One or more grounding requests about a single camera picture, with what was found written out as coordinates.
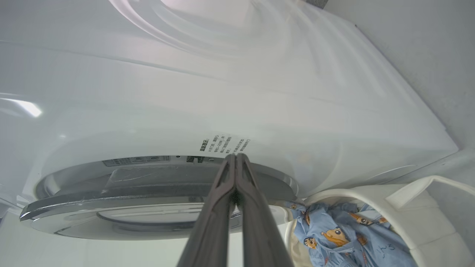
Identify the blue cartoon print pyjama garment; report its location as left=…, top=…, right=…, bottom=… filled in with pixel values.
left=288, top=202, right=418, bottom=267

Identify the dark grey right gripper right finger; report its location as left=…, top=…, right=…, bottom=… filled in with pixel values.
left=235, top=153, right=294, bottom=267

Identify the cream fabric laundry basket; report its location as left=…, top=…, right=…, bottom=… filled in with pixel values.
left=284, top=175, right=475, bottom=267

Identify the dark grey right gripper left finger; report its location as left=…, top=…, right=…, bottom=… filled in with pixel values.
left=177, top=154, right=238, bottom=267

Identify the black text warning label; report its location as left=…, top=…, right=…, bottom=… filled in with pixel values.
left=199, top=135, right=251, bottom=155

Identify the white front-load washing machine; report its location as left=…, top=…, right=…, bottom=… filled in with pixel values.
left=0, top=0, right=461, bottom=267

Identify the round chrome glass washer door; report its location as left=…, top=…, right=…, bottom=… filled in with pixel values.
left=19, top=156, right=299, bottom=241

